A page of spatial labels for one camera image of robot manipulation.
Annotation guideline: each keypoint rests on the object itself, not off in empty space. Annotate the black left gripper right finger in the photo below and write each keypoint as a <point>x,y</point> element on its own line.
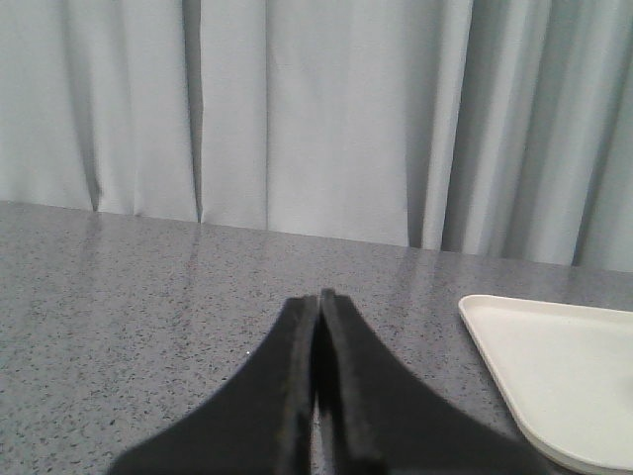
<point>381,419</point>

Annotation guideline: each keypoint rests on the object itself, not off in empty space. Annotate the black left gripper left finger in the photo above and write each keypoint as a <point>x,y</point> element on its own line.
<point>259,422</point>

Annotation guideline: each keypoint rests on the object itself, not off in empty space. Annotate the cream rectangular plastic tray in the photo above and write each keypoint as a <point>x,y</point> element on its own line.
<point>564,372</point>

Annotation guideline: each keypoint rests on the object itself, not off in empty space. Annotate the pale grey pleated curtain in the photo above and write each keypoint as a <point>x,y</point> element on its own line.
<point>499,128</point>

